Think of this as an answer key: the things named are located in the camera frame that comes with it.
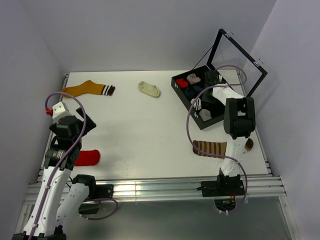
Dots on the brown cream striped sock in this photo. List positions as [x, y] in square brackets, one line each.
[210, 148]

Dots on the rolled navy sock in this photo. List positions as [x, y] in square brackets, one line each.
[197, 89]

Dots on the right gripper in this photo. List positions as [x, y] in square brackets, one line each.
[205, 99]

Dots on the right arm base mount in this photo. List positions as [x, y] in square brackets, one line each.
[219, 188]

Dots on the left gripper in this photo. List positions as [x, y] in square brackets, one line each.
[89, 125]

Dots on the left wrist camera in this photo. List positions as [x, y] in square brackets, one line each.
[58, 111]

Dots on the mustard yellow sock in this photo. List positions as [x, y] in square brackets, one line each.
[89, 87]

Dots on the rolled grey sock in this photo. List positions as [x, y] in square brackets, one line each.
[205, 115]

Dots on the rolled red sock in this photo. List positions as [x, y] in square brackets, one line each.
[182, 83]

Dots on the rolled beige sock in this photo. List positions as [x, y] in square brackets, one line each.
[193, 79]

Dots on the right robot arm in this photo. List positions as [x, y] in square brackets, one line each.
[238, 123]

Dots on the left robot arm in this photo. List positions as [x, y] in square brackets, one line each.
[51, 213]

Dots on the rolled teal sock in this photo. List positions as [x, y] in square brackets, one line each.
[189, 93]

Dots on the red sock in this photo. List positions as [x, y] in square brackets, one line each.
[88, 158]
[182, 83]

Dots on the cream ankle sock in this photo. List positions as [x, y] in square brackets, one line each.
[149, 89]

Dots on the aluminium table frame rail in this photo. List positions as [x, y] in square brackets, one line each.
[178, 189]

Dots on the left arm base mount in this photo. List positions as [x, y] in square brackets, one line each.
[97, 193]

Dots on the rolled white striped sock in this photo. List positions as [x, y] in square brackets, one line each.
[197, 104]

